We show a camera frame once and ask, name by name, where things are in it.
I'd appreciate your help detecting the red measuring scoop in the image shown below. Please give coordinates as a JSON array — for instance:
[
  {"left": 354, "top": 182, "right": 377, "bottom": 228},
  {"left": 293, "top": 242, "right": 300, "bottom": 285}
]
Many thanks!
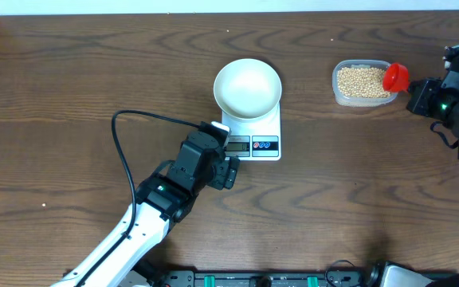
[{"left": 382, "top": 63, "right": 410, "bottom": 92}]

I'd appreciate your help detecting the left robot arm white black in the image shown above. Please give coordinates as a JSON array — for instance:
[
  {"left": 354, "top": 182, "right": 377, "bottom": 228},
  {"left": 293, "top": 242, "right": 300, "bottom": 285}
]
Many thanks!
[{"left": 55, "top": 121, "right": 240, "bottom": 286}]

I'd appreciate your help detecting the white digital kitchen scale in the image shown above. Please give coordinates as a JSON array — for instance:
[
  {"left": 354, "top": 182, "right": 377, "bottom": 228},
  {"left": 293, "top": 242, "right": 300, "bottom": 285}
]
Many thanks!
[{"left": 222, "top": 104, "right": 281, "bottom": 161}]

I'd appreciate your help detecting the white bowl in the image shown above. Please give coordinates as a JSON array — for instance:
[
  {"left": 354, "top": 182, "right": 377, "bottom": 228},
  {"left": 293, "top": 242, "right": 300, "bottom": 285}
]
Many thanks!
[{"left": 213, "top": 58, "right": 282, "bottom": 121}]

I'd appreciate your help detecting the soybeans pile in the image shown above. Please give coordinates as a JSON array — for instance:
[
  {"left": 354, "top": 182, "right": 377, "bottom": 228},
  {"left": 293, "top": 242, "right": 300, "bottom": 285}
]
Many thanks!
[{"left": 336, "top": 68, "right": 390, "bottom": 98}]

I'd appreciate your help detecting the clear plastic container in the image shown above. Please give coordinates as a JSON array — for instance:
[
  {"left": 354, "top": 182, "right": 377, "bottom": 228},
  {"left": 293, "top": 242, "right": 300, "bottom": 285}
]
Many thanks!
[{"left": 332, "top": 60, "right": 398, "bottom": 108}]

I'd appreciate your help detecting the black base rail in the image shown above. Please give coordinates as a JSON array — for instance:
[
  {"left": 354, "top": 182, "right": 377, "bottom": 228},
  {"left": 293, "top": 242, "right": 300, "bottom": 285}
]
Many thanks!
[{"left": 61, "top": 269, "right": 459, "bottom": 287}]

